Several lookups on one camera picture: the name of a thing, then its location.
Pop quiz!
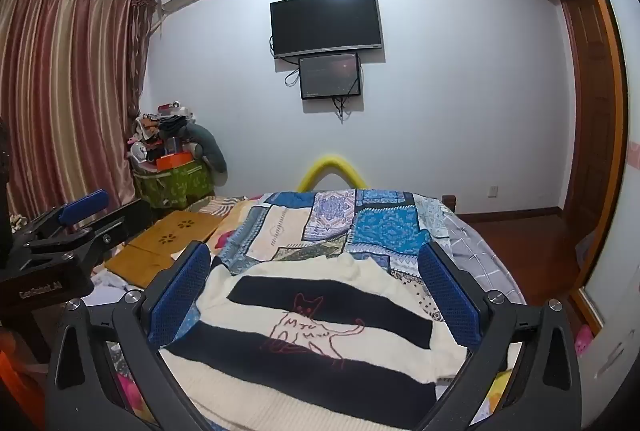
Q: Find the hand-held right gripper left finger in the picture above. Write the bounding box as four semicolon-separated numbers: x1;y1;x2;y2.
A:
46;241;221;431

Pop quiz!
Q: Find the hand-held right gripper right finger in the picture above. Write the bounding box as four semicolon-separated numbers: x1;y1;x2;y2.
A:
417;241;583;431

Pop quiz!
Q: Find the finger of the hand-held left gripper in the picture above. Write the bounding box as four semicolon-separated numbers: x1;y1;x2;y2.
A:
15;190;110;244
22;198;153;269

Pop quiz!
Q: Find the black and white striped sweater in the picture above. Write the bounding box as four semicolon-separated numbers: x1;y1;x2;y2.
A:
157;253;473;431

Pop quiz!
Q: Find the striped beige cloth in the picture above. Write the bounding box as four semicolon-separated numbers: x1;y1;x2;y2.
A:
192;196;248;217

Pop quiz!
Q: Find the orange plastic bin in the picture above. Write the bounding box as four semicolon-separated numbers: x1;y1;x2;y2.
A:
0;326;26;417

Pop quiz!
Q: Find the orange box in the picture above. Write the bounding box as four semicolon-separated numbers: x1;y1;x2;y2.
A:
156;152;193;172

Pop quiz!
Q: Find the pile of clutter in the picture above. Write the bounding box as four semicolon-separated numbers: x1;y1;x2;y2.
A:
127;101;201;172

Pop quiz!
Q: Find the red striped curtain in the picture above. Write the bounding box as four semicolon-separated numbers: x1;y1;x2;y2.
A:
0;0;156;232

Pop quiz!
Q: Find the grey plush toy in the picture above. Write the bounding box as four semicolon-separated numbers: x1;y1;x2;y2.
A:
182;124;228;175

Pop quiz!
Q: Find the pink slipper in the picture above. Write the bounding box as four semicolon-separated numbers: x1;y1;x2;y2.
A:
575;326;593;357

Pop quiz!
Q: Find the clear plastic box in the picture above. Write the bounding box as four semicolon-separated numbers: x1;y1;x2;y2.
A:
575;231;598;272

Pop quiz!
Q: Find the blue patchwork blanket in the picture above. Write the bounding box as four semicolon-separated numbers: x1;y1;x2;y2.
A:
187;188;458;327

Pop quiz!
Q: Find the yellow foam tube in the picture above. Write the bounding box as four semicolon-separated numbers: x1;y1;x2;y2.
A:
297;152;368;193

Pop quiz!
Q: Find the small wall monitor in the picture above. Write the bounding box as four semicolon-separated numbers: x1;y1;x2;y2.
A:
299;52;362;100

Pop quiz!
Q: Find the large wall television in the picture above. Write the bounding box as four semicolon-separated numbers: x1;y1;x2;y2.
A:
270;0;385;60

